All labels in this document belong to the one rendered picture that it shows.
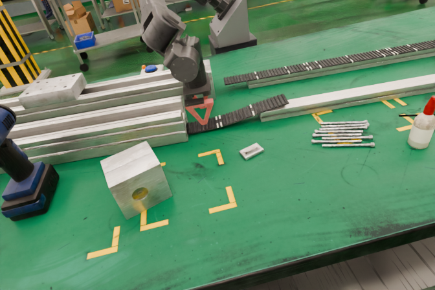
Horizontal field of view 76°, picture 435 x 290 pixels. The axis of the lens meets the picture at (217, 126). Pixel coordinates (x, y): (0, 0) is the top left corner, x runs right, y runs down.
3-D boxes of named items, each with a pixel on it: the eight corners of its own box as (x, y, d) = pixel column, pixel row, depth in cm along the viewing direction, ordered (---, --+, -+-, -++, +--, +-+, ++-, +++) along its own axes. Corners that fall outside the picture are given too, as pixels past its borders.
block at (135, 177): (155, 166, 67) (143, 134, 61) (173, 196, 59) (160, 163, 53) (114, 185, 64) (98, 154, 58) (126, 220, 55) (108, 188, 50)
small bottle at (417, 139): (406, 137, 62) (420, 90, 55) (426, 139, 61) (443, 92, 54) (408, 148, 59) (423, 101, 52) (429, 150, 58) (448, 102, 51)
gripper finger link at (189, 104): (191, 131, 69) (182, 100, 64) (191, 116, 75) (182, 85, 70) (218, 127, 69) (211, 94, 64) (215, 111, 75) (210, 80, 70)
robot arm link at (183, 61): (166, 6, 60) (146, 38, 64) (156, 22, 50) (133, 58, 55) (211, 40, 64) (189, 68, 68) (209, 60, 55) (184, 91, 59)
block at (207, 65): (213, 81, 98) (208, 56, 92) (216, 99, 88) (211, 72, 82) (188, 86, 98) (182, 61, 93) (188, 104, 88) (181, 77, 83)
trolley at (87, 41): (147, 41, 409) (123, -38, 350) (155, 52, 366) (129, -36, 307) (74, 61, 385) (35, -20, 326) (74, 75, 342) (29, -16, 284)
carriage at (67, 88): (90, 90, 94) (81, 72, 90) (80, 107, 85) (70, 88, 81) (44, 99, 94) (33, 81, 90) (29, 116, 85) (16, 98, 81)
